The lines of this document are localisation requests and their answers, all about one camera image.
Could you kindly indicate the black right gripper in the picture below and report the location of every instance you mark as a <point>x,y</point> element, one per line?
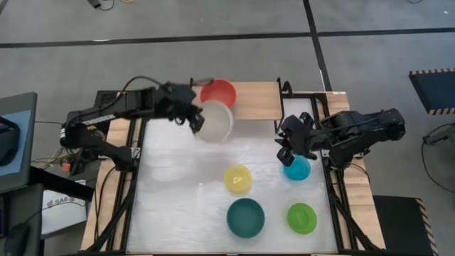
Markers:
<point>300,135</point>

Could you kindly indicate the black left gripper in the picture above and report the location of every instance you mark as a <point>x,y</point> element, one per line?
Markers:
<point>176,101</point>

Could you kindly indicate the small cyan translucent bowl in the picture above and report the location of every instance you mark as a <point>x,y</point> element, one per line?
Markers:
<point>298,170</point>

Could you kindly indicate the large white bowl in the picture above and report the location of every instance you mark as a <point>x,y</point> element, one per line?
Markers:
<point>218,122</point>

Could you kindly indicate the large coral red bowl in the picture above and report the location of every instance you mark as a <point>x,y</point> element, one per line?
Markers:
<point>218,91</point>

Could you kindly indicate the small green translucent bowl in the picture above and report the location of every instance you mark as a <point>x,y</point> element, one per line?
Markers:
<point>302,218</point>

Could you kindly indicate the small yellow translucent bowl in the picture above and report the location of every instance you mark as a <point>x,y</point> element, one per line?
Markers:
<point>237,179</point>

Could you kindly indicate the large teal bowl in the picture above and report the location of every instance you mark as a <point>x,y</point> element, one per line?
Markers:
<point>245,218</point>

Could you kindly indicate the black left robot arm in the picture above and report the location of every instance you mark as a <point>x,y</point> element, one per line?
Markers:
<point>135,103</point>

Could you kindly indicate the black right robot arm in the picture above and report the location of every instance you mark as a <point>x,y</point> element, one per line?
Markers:
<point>362,131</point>

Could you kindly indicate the black clamp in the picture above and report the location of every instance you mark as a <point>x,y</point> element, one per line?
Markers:
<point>287,89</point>

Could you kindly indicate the black perforated box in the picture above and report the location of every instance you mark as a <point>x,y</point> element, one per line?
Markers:
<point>106,97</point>

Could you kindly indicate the black hazard-striped platform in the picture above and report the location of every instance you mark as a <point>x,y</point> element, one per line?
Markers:
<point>394,227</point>

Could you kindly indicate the orange connector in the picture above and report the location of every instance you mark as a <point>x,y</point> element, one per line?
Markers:
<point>66,166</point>

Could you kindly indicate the grey metal stand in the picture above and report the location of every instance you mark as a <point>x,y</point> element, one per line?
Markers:
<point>440,137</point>

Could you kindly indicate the black beam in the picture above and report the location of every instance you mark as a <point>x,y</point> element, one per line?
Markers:
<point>60,183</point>

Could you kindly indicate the dark hazard-striped mat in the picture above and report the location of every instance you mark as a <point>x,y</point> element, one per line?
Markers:
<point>437,90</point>

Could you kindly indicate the white labelled box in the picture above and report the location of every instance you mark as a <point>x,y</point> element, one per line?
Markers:
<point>64,213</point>

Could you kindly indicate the grey side table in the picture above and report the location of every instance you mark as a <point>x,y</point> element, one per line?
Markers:
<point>21,103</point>

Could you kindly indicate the black headset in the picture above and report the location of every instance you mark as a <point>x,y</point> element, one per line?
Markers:
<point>7,142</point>

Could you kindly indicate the black computer mouse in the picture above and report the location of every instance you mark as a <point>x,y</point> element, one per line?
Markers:
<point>17,240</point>

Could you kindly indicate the black aluminium table frame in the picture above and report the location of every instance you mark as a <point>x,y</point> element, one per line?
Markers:
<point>334,206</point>

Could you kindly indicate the wooden shelf with black frame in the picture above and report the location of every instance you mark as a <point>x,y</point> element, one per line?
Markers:
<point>257,101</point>

